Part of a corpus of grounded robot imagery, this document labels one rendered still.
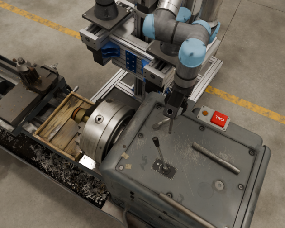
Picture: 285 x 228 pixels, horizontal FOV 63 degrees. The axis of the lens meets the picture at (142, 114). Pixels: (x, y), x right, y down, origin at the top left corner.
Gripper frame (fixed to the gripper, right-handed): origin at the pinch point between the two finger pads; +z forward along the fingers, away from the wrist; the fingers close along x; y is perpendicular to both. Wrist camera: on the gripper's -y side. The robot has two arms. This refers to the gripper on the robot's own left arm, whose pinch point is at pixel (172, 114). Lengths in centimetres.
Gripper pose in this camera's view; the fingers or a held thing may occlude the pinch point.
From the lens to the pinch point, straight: 96.4
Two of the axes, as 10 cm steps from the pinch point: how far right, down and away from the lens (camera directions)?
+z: -0.4, 5.1, 8.6
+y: 4.9, -7.4, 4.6
